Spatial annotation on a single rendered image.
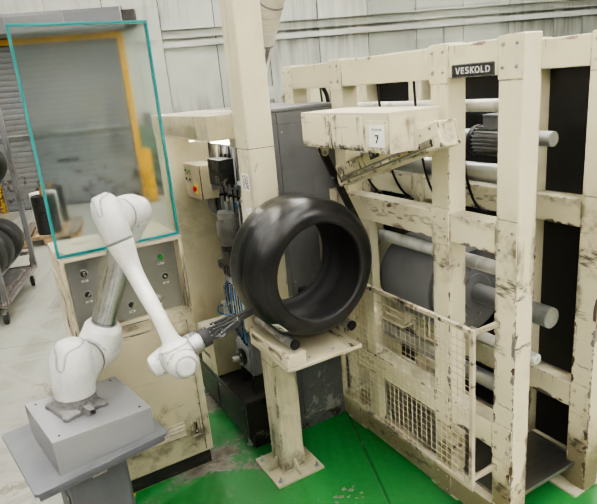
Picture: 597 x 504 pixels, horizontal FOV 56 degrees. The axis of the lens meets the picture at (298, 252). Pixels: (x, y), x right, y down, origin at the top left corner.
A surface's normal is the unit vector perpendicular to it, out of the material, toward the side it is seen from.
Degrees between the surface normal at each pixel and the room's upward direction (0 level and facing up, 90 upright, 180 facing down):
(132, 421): 90
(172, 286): 90
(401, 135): 90
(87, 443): 90
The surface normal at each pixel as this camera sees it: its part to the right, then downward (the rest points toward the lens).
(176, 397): 0.49, 0.21
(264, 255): -0.26, -0.04
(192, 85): 0.17, 0.27
